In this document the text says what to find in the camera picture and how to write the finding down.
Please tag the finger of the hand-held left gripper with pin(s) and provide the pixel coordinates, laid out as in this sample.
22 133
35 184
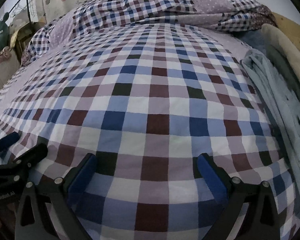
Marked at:
32 155
7 140

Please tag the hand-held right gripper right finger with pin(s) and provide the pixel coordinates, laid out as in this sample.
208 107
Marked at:
212 180

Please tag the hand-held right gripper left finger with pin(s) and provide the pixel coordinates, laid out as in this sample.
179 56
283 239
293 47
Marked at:
81 180

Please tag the khaki t-shirt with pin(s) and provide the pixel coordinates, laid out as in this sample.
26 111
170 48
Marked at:
287 47

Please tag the black metal clothes rack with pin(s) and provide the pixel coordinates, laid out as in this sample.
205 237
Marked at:
28 5

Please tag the white storage box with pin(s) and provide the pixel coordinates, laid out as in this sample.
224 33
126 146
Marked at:
5 72

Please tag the pink cloth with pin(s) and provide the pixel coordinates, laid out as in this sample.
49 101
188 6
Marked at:
2 55

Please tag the brown cardboard box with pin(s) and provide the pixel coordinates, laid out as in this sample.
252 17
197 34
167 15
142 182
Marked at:
22 35

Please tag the checkered bed sheet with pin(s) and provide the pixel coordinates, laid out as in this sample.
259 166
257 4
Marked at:
150 92

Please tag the light blue folded garment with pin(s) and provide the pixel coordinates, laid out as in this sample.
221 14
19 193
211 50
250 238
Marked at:
275 92

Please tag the green plush toy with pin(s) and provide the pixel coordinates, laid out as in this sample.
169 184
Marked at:
1 30

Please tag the checkered dotted quilt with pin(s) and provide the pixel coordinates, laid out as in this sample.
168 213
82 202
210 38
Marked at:
145 7

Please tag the wooden bed frame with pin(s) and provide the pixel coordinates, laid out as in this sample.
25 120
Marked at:
287 21

